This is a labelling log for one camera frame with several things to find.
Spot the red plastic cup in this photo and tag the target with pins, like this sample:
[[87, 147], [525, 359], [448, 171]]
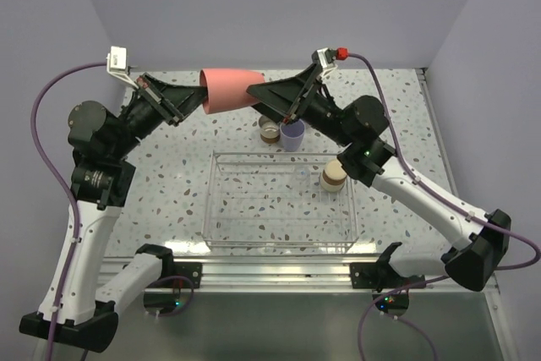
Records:
[[228, 88]]

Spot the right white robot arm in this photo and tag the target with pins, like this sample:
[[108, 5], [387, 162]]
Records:
[[477, 239]]

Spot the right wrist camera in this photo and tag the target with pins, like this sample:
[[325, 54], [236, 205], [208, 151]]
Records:
[[325, 59]]

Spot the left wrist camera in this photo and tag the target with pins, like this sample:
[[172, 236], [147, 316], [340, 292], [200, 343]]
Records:
[[117, 66]]

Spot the cream steel cup brown band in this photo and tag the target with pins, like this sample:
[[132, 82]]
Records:
[[333, 177]]

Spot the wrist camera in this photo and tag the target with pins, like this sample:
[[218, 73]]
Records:
[[325, 59], [117, 66]]

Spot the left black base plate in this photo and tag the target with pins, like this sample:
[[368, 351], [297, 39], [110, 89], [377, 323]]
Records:
[[190, 270]]

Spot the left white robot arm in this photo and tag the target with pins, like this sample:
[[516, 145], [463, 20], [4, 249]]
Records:
[[76, 311]]

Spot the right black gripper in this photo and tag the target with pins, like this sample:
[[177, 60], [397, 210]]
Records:
[[289, 99]]

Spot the purple plastic cup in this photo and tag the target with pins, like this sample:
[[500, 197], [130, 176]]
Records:
[[292, 135]]

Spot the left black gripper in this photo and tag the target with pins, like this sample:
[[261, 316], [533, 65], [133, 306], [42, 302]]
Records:
[[175, 103]]

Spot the clear glass cup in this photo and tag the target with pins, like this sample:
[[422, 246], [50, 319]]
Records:
[[301, 181]]

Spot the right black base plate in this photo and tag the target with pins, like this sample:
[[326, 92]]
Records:
[[367, 276]]

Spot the aluminium mounting rail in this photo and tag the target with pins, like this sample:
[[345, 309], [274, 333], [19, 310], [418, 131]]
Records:
[[276, 274]]

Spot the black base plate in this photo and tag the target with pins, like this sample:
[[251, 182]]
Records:
[[367, 276], [190, 270]]

